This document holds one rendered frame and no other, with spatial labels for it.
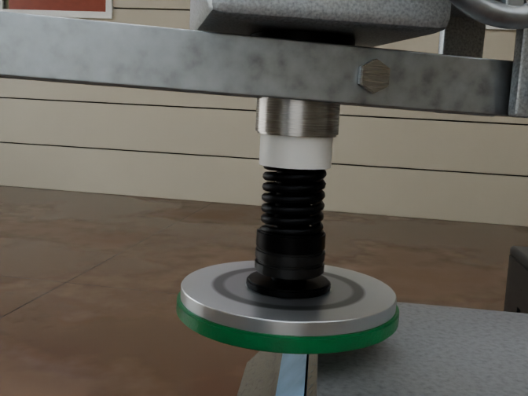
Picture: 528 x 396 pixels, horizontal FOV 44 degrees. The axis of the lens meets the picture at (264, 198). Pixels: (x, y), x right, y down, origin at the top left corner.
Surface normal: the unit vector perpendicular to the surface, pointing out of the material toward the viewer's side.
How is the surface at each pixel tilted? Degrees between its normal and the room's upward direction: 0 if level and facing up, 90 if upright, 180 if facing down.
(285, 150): 90
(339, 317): 0
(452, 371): 0
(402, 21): 113
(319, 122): 90
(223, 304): 0
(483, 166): 90
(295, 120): 90
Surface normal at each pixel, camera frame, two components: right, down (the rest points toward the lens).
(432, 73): 0.18, 0.15
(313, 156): 0.45, 0.15
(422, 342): 0.05, -0.99
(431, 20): 0.14, 0.52
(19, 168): -0.18, 0.14
